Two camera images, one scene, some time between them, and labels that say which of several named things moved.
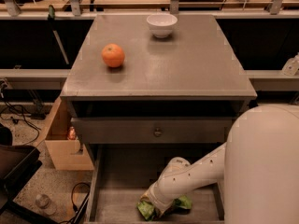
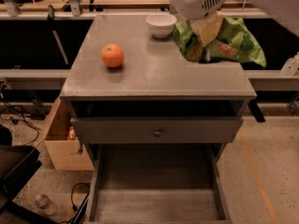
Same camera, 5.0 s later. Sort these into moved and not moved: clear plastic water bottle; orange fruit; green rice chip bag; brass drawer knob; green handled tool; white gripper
Moved: white gripper; green rice chip bag
Not moved: brass drawer knob; clear plastic water bottle; orange fruit; green handled tool
